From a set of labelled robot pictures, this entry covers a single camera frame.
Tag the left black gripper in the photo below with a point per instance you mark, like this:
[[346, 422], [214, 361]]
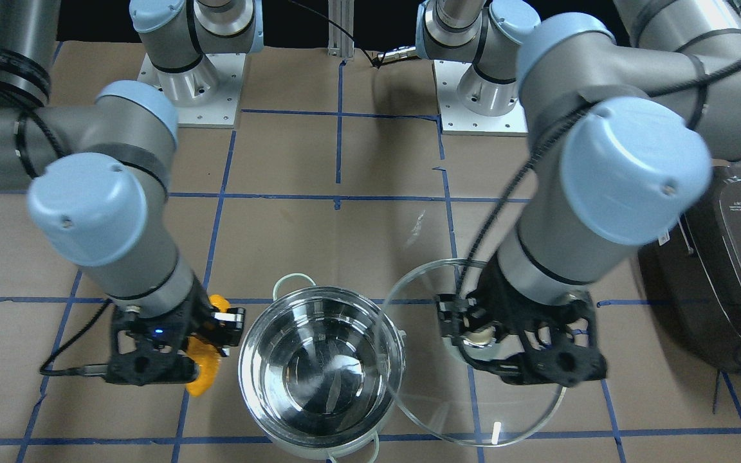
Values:
[[498, 295]]

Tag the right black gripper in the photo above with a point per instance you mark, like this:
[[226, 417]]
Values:
[[197, 311]]

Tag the yellow corn cob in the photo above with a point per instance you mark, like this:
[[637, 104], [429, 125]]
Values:
[[208, 361]]

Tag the glass pot lid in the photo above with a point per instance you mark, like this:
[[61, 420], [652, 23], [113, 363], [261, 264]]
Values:
[[444, 387]]

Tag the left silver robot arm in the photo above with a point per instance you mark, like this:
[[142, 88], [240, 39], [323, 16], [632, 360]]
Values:
[[621, 141]]

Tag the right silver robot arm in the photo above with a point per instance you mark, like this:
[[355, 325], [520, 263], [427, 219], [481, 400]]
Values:
[[97, 178]]

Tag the pale green cooking pot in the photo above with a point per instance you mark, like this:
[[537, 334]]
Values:
[[319, 369]]

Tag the black rice cooker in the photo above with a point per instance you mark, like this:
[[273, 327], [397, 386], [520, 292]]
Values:
[[693, 274]]

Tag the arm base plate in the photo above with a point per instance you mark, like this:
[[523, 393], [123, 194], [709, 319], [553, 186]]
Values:
[[206, 96], [471, 106]]

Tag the aluminium frame post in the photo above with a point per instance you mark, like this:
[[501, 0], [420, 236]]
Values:
[[340, 42]]

